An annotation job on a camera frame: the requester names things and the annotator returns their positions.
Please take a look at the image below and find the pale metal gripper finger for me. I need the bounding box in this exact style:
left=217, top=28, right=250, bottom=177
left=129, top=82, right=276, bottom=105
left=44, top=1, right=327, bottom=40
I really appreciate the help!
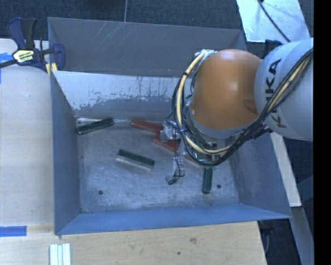
left=165, top=157, right=187, bottom=186
left=160, top=121, right=183, bottom=144

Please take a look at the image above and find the red-brown flat block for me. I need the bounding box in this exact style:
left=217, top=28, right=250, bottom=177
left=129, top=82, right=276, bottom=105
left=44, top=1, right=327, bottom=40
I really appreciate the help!
left=151, top=133, right=202, bottom=167
left=130, top=118, right=165, bottom=135

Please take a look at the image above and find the dark green flat block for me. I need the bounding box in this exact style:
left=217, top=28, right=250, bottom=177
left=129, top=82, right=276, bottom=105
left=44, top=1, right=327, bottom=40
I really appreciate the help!
left=115, top=149, right=156, bottom=172
left=76, top=117, right=115, bottom=135
left=201, top=166, right=214, bottom=195

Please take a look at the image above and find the grey metal bin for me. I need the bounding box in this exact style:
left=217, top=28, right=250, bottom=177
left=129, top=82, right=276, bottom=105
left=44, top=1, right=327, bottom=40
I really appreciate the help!
left=47, top=17, right=293, bottom=236

